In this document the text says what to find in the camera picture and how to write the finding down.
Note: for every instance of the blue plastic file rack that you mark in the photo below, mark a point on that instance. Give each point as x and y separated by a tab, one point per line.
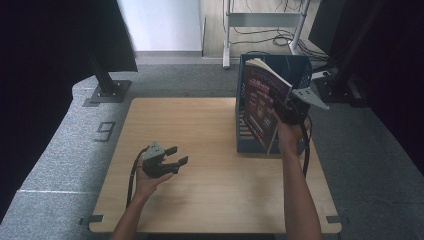
298	68

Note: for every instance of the dark curtain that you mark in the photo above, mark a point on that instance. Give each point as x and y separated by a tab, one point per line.
396	83
40	66

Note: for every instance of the white power strip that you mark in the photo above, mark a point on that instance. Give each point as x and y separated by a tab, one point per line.
320	74

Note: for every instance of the purple magazine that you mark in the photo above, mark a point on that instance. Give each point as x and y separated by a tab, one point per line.
261	103

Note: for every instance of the person's left hand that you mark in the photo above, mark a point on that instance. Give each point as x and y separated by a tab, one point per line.
148	185

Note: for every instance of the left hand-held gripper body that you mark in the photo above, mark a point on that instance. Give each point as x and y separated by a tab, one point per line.
153	165

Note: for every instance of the person's right hand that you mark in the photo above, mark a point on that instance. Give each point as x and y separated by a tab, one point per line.
290	138

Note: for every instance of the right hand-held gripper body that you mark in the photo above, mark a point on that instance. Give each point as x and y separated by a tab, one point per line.
293	111

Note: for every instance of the black post with base plate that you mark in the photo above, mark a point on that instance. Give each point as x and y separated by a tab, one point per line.
108	90

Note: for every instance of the white metal stand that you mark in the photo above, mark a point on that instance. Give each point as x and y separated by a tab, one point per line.
263	19

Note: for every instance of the black post with dark base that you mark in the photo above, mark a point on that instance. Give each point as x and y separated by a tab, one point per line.
336	88

